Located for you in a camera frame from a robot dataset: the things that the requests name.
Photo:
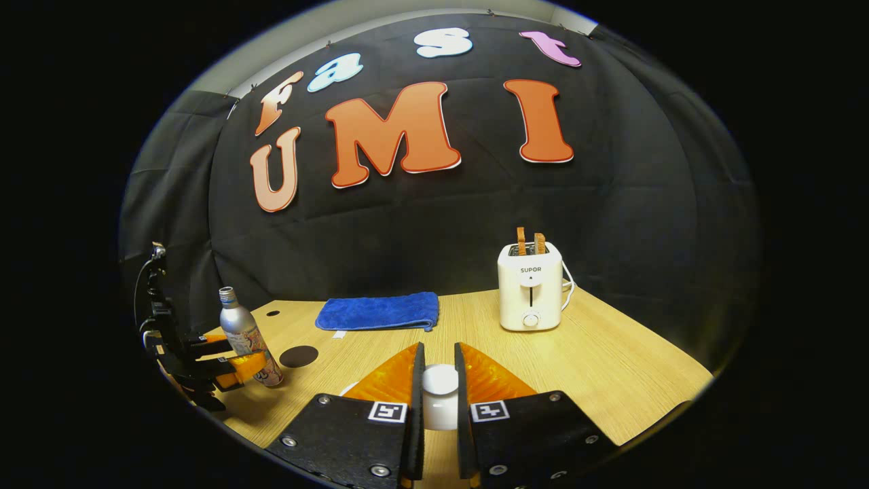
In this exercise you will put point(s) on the black backdrop cloth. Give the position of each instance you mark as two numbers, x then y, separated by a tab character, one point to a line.
421	231

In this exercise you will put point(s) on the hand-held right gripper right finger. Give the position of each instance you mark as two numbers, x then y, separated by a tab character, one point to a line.
462	421

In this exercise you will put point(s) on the white toaster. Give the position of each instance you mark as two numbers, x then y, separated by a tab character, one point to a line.
529	292

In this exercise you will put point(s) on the white teacup lid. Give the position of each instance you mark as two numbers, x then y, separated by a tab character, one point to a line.
440	394

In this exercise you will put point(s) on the dark round coaster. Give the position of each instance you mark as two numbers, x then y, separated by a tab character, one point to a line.
299	356

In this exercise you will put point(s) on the silver water bottle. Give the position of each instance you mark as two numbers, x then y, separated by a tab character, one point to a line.
237	326

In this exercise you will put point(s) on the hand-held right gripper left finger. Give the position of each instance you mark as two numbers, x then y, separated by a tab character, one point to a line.
417	414

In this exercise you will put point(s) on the blue towel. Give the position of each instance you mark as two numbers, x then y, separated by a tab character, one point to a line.
380	311

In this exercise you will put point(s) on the toast slice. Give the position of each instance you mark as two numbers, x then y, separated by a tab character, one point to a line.
539	243
521	241

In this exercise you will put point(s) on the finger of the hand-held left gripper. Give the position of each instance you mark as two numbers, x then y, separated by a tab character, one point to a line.
212	345
237	370

